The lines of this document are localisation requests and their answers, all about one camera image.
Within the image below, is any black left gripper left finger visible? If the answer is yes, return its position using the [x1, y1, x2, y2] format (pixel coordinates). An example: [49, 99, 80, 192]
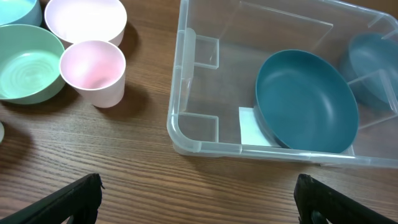
[1, 173, 103, 224]

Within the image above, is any cream cup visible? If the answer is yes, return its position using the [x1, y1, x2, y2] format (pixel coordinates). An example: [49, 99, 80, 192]
[0, 122, 5, 143]

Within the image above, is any clear plastic storage bin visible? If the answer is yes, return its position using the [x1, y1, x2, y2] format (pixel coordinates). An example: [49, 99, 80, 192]
[167, 0, 397, 168]

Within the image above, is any white label in bin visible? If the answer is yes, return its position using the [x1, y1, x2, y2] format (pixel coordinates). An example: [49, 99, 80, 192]
[239, 107, 280, 147]

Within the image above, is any pink bowl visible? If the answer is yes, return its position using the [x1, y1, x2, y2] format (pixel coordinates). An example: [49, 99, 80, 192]
[44, 0, 127, 48]

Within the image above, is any dark teal plate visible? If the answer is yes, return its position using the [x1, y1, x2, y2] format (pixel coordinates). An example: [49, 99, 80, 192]
[254, 49, 359, 154]
[338, 33, 397, 110]

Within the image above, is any mint green bowl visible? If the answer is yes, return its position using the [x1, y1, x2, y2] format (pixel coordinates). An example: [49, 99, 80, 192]
[1, 24, 65, 105]

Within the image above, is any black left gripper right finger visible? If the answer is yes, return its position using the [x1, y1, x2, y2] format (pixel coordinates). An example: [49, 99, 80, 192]
[294, 174, 395, 224]

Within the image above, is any pink cup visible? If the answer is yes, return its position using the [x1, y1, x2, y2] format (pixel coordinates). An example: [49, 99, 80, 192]
[59, 40, 126, 108]

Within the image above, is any light blue bowl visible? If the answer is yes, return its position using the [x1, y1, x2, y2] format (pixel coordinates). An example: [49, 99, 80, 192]
[0, 0, 43, 26]

